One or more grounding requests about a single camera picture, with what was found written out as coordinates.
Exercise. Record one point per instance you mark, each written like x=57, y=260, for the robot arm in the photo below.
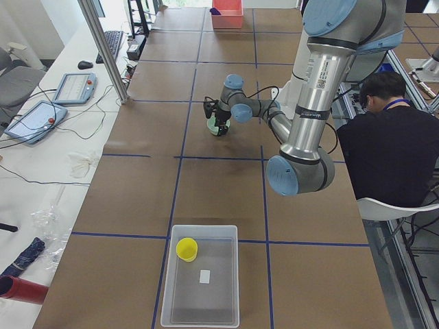
x=335, y=35

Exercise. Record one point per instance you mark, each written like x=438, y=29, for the clear plastic bin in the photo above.
x=204, y=292

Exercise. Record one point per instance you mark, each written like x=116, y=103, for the teach pendant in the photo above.
x=37, y=122
x=75, y=89

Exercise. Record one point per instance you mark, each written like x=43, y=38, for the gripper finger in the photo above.
x=222, y=130

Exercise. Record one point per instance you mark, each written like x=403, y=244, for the clear plastic wrap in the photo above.
x=54, y=232

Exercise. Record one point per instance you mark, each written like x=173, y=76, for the white camera pedestal column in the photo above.
x=302, y=56

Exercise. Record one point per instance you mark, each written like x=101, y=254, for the aluminium frame post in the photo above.
x=92, y=20

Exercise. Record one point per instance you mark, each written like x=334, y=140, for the crumpled white tissue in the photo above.
x=80, y=163

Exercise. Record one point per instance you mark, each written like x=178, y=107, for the yellow plastic cup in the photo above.
x=187, y=249

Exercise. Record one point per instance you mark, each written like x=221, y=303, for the black keyboard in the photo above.
x=114, y=39

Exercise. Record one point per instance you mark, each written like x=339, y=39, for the black computer box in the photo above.
x=135, y=47

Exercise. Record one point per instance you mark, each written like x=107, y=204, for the purple cloth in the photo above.
x=215, y=11

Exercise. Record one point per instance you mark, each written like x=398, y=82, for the folded dark blue umbrella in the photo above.
x=25, y=258

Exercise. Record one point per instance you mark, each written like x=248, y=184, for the pink plastic bin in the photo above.
x=232, y=14

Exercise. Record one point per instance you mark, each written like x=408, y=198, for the seated person in black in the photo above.
x=392, y=149

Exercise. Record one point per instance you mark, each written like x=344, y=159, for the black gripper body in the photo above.
x=222, y=120

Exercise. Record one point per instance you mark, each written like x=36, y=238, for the red cylinder bottle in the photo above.
x=13, y=288

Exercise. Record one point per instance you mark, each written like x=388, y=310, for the grey office chair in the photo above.
x=17, y=83

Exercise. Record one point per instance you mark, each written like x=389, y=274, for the black computer mouse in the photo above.
x=84, y=64

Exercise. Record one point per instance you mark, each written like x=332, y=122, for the light green bowl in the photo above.
x=210, y=123

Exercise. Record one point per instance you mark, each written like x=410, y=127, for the far teach pendant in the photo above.
x=75, y=89

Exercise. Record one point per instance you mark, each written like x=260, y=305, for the near teach pendant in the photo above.
x=37, y=122

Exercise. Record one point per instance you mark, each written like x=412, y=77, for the white pedestal base plate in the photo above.
x=280, y=95

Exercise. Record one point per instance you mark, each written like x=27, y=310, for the white plastic chair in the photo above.
x=374, y=210

